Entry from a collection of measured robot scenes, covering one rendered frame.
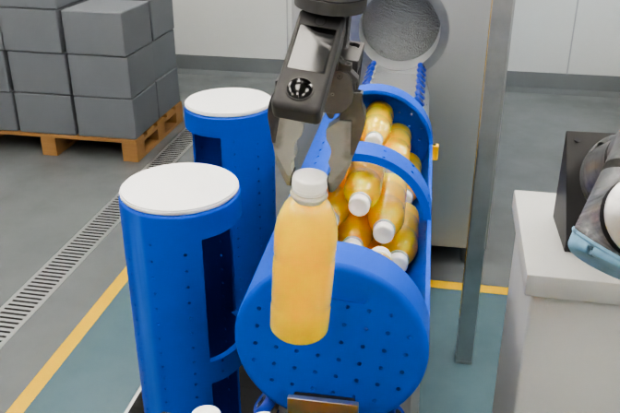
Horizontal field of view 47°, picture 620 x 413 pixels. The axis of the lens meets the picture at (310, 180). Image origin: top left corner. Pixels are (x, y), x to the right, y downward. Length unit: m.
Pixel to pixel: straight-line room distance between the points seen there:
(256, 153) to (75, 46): 2.47
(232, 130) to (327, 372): 1.23
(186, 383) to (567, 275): 1.01
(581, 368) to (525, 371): 0.09
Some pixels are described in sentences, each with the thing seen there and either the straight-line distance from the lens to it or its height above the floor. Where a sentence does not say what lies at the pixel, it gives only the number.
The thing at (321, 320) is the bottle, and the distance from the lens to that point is 0.85.
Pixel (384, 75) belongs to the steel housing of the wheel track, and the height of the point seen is 0.93.
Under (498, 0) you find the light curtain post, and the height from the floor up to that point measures 1.35.
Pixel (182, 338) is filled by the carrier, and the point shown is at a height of 0.70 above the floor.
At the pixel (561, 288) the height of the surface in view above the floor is 1.13.
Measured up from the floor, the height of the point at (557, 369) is 0.97.
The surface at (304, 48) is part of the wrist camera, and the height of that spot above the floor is 1.58.
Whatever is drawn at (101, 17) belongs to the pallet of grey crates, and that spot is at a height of 0.90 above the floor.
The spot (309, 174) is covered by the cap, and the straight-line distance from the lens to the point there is 0.78.
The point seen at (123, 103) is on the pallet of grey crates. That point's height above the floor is 0.38.
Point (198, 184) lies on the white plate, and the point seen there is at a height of 1.04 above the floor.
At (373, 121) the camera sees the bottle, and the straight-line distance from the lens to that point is 1.65.
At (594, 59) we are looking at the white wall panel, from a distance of 6.20.
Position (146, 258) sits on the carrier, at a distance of 1.68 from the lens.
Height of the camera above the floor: 1.74
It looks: 24 degrees down
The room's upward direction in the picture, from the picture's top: straight up
